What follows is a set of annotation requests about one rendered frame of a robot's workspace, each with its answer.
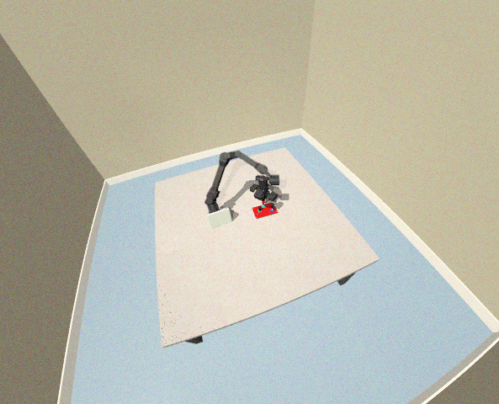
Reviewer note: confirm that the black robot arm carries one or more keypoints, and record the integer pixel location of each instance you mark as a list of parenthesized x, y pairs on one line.
[(224, 158)]

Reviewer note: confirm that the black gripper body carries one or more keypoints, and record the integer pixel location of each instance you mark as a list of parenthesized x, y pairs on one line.
[(271, 196)]

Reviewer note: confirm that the red circuit board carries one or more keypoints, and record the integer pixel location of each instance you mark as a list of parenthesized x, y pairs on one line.
[(263, 210)]

